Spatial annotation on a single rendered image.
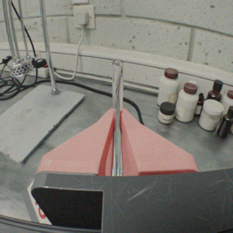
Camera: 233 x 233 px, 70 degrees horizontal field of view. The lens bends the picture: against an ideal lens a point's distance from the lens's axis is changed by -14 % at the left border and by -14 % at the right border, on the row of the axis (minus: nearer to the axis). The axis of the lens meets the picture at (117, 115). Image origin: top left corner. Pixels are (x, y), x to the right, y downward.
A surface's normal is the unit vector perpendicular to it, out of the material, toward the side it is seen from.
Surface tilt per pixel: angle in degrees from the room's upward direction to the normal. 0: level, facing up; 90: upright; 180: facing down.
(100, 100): 0
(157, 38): 90
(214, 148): 0
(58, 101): 0
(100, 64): 90
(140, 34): 90
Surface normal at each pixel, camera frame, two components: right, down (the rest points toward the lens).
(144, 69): -0.40, 0.58
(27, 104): 0.00, -0.78
